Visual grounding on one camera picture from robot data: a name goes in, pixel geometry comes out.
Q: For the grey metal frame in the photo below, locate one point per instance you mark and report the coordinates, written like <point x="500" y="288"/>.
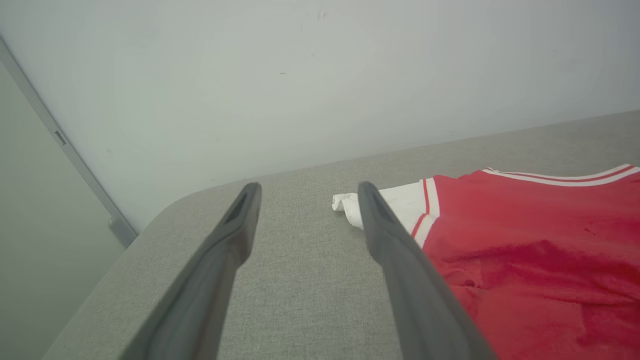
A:
<point x="121" y="231"/>

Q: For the red and white shirt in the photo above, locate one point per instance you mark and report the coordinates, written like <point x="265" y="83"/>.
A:
<point x="525" y="260"/>

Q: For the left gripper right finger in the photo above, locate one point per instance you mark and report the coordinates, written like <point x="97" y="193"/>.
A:
<point x="425" y="320"/>

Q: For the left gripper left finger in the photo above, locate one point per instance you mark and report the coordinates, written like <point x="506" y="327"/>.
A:
<point x="200" y="310"/>

